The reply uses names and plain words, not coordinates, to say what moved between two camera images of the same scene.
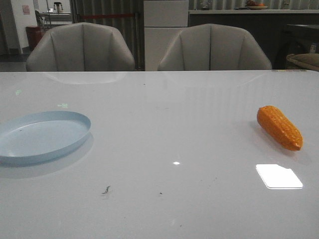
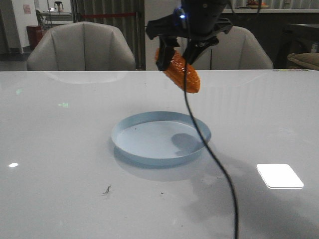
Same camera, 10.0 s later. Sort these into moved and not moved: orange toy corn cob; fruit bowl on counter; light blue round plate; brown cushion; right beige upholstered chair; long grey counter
Moved: light blue round plate; orange toy corn cob
Not moved: fruit bowl on counter; long grey counter; brown cushion; right beige upholstered chair
